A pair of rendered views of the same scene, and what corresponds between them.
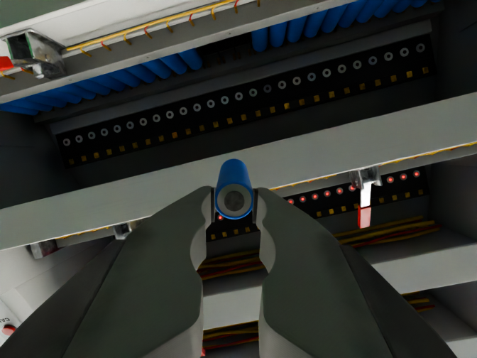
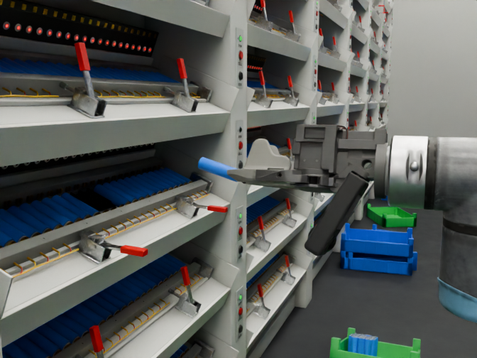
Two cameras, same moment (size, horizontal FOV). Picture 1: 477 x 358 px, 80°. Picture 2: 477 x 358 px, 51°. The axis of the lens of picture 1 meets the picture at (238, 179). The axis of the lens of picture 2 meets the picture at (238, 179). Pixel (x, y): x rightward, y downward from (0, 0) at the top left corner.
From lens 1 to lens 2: 0.66 m
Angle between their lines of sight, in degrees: 70
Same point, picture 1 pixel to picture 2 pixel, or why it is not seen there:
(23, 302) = (231, 72)
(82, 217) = (201, 121)
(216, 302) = (170, 15)
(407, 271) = not seen: outside the picture
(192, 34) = (136, 212)
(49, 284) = (213, 67)
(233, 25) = (123, 215)
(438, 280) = not seen: outside the picture
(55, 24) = (183, 219)
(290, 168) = (133, 128)
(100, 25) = (167, 218)
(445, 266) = not seen: outside the picture
